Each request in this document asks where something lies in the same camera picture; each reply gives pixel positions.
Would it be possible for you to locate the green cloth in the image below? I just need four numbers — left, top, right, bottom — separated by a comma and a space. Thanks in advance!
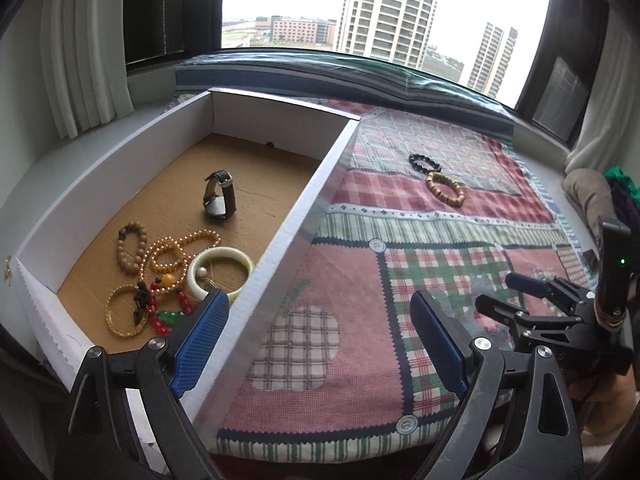
602, 164, 640, 198

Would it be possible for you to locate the black bead bracelet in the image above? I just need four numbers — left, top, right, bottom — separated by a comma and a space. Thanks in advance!
408, 153, 443, 175

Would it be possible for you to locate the dark window frame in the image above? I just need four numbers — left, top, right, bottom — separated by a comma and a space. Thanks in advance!
514, 0, 611, 147
121, 0, 224, 75

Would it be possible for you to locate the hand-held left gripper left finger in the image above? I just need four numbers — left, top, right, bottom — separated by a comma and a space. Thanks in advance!
67, 289, 231, 480

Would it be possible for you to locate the tan wooden bead bracelet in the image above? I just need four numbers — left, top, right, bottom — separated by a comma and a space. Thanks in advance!
116, 221, 150, 276

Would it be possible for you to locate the low brick building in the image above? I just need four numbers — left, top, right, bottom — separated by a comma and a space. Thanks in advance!
254, 16, 339, 47

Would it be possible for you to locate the beige bundled cloth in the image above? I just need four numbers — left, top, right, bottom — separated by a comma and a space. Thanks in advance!
561, 167, 617, 223

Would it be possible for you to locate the white cardboard box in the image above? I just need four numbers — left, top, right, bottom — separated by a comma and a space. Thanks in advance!
14, 87, 362, 478

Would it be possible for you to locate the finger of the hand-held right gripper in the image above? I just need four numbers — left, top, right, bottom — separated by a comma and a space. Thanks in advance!
475, 293, 592, 347
505, 271, 599, 314

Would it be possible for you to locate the white curtain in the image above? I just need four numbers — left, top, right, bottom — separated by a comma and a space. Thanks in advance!
39, 0, 136, 140
567, 67, 640, 176

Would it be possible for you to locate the red bead bracelet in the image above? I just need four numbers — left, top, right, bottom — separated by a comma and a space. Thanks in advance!
149, 274, 196, 336

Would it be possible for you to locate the peach pearl bead necklace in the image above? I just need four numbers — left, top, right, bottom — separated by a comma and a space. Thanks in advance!
146, 229, 222, 287

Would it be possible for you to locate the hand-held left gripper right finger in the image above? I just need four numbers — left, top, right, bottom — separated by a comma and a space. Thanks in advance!
410, 290, 586, 480

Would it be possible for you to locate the slim high-rise building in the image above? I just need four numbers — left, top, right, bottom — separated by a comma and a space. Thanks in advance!
466, 21, 519, 99

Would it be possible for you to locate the cream jade bangle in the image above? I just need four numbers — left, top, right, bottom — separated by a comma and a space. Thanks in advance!
186, 246, 256, 303

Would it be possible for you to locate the plaid patchwork blanket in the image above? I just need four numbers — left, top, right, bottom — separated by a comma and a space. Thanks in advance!
160, 92, 597, 463

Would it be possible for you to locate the amber bead bracelet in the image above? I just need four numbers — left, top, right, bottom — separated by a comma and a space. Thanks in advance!
105, 282, 152, 337

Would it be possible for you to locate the brown wooden bead bracelet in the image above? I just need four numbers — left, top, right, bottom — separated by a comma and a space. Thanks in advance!
425, 171, 468, 207

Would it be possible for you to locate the wide high-rise building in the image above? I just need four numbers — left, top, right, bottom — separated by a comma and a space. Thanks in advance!
334, 0, 442, 69

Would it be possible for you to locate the person's right forearm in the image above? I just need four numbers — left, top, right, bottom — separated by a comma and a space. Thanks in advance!
565, 372, 640, 442

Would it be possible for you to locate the black strap wristwatch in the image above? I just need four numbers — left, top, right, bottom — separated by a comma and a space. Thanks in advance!
202, 170, 237, 220

